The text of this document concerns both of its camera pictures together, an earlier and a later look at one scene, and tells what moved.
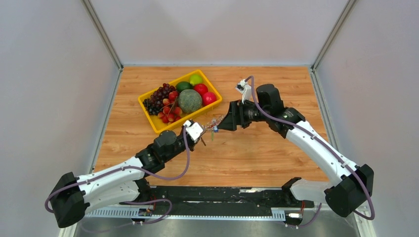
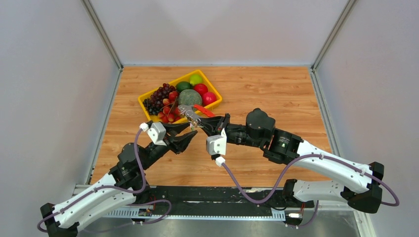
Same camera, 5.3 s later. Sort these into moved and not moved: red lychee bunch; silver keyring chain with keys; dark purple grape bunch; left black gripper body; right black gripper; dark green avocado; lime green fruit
Moved: silver keyring chain with keys; right black gripper; left black gripper body
Not moved: red lychee bunch; dark green avocado; dark purple grape bunch; lime green fruit
